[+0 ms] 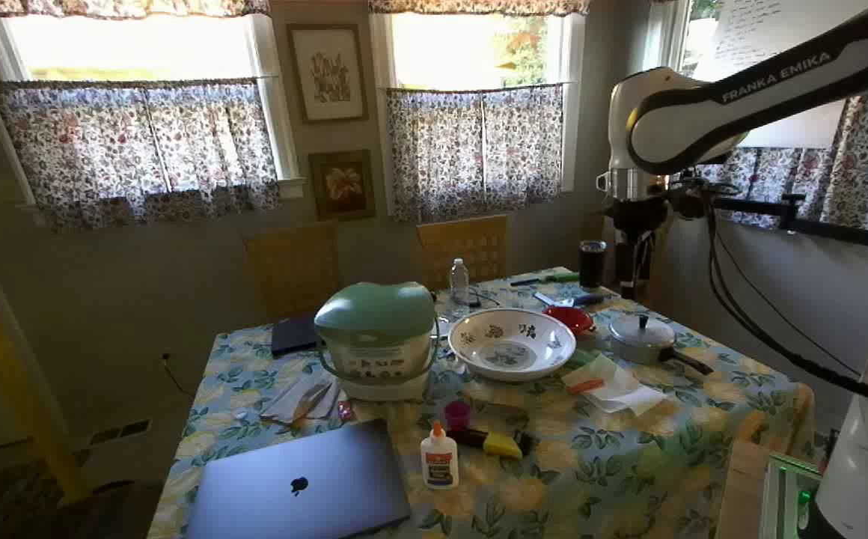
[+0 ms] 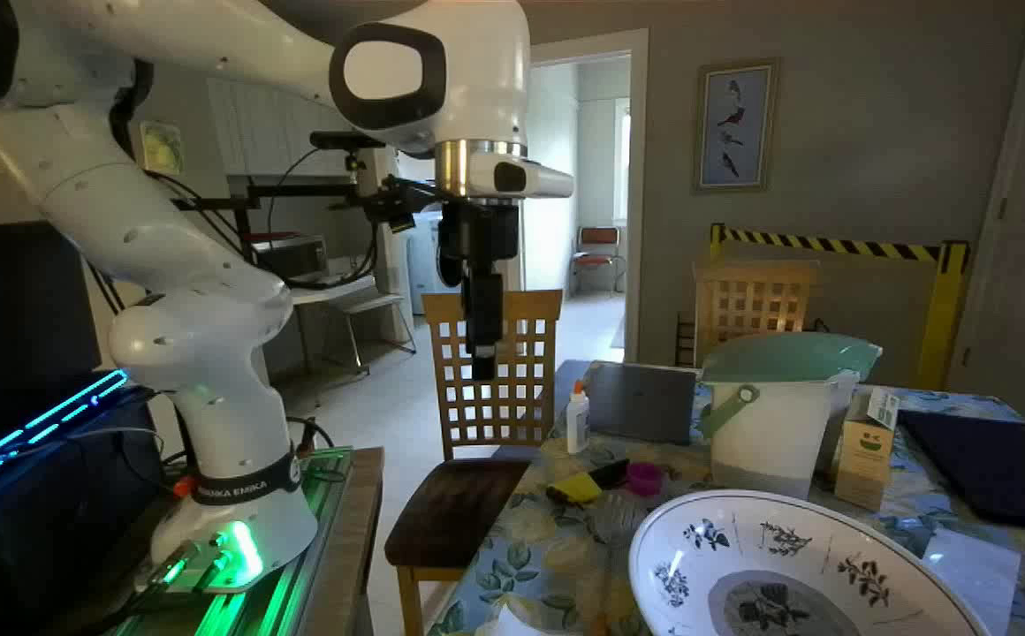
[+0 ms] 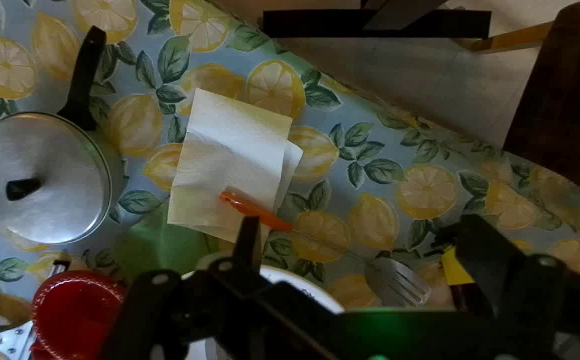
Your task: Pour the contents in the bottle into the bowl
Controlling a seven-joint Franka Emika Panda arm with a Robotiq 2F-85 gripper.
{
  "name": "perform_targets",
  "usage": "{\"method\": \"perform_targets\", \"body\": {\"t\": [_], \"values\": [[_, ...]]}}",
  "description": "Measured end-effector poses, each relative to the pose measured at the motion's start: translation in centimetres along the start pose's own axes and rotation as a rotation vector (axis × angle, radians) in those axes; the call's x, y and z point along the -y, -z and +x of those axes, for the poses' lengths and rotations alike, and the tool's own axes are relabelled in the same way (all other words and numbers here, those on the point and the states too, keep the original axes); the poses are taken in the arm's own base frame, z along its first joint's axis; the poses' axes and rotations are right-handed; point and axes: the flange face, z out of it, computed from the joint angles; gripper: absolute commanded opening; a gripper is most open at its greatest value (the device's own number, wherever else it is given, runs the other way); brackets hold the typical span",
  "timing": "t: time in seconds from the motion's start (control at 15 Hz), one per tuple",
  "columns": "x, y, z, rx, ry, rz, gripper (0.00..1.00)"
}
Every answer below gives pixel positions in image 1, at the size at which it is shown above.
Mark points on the small red dish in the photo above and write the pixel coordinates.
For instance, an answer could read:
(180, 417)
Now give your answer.
(574, 319)

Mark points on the yellow pencil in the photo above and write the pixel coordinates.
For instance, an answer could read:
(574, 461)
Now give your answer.
(312, 403)

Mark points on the silver Apple laptop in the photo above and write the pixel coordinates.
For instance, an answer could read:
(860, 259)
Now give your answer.
(255, 497)

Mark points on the black camera stand pole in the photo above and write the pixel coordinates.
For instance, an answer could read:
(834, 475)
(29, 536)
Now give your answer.
(834, 228)

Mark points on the framed floral wall picture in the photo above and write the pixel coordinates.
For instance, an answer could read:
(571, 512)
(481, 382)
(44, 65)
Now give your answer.
(327, 75)

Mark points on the small dark framed picture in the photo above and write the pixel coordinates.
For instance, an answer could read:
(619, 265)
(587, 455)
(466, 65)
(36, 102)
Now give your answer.
(343, 186)

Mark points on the lemon print tablecloth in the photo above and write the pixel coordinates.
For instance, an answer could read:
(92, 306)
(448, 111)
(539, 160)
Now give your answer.
(593, 469)

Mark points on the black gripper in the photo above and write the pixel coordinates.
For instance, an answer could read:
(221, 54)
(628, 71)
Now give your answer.
(640, 219)

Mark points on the wooden lattice chair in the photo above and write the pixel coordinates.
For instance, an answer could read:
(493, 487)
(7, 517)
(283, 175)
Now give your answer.
(466, 249)
(292, 271)

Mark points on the white floral ceramic bowl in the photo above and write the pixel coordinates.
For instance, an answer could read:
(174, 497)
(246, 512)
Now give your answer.
(512, 345)

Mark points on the small clear plastic bottle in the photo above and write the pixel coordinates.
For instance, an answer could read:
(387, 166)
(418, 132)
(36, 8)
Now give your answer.
(460, 283)

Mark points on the blue grey phone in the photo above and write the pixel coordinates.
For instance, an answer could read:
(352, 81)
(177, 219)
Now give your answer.
(563, 298)

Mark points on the dark marker pen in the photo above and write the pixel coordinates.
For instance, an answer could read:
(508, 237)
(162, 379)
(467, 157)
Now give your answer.
(542, 279)

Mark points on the white glue bottle orange cap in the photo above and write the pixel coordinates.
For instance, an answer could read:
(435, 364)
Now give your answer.
(439, 466)

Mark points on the floral window valance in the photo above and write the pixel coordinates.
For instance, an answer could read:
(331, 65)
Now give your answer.
(473, 8)
(107, 8)

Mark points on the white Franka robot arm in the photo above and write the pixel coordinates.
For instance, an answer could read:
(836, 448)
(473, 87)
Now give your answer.
(714, 110)

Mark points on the silver pan with lid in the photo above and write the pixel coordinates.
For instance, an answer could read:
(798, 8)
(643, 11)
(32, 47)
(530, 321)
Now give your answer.
(640, 340)

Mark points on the patterned floor rug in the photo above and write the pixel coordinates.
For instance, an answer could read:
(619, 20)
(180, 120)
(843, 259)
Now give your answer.
(15, 505)

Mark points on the yellow black safety barrier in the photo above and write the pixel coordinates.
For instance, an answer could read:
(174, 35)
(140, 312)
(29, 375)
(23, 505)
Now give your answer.
(15, 391)

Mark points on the dark blue notebook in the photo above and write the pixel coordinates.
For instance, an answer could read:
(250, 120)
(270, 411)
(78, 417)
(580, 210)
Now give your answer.
(295, 337)

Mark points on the green lit robot base platform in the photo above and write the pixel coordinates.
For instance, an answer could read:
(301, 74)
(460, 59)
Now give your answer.
(782, 497)

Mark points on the white paper packet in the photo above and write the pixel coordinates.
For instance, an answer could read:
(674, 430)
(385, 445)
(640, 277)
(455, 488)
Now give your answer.
(614, 391)

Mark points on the black tumbler cup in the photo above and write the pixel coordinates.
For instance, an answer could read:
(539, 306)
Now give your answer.
(593, 265)

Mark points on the small pink cup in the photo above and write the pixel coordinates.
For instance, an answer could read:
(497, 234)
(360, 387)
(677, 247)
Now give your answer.
(455, 414)

